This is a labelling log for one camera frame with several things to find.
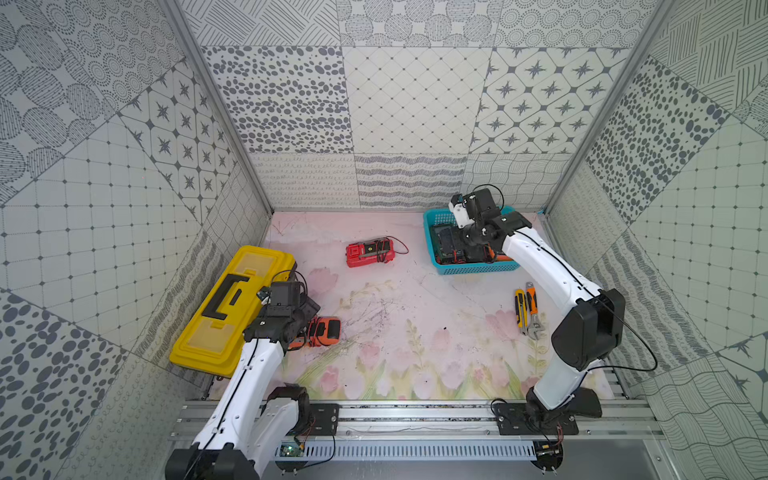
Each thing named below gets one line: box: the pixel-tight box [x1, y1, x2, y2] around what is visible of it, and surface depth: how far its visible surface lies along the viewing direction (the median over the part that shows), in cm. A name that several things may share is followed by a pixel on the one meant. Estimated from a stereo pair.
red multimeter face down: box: [345, 236, 409, 268], surface depth 106 cm
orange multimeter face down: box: [288, 316, 341, 350], surface depth 86 cm
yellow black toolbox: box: [169, 245, 297, 378], surface depth 77 cm
